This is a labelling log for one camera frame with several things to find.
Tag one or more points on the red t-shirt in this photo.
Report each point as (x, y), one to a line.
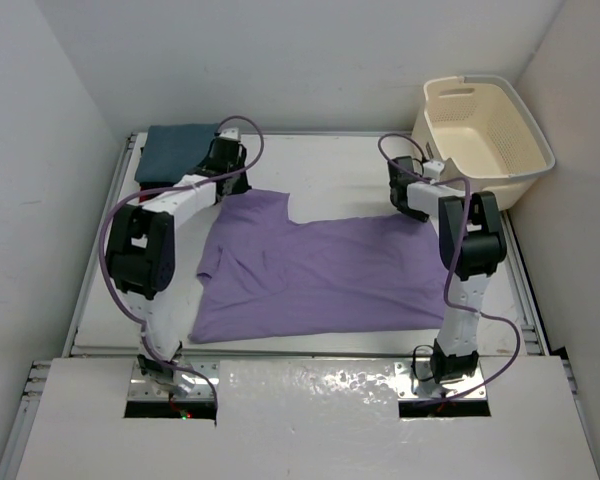
(145, 197)

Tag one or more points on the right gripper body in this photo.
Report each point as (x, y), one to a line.
(415, 213)

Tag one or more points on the blue-grey t-shirt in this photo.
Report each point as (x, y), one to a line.
(171, 151)

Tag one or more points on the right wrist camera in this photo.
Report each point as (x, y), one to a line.
(432, 170)

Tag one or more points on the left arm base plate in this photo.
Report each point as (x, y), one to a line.
(150, 386)

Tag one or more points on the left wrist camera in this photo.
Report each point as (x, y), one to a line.
(230, 134)

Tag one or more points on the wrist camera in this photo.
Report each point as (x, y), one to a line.
(230, 134)
(432, 170)

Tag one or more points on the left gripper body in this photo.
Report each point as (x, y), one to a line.
(239, 184)

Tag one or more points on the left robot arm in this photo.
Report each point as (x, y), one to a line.
(137, 246)

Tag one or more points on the black t-shirt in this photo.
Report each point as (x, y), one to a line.
(154, 185)

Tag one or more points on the cream laundry basket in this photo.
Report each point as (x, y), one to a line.
(480, 127)

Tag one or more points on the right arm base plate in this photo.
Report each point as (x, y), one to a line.
(412, 384)

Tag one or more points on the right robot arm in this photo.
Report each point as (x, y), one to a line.
(471, 245)

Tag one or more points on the purple t-shirt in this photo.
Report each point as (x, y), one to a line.
(264, 275)

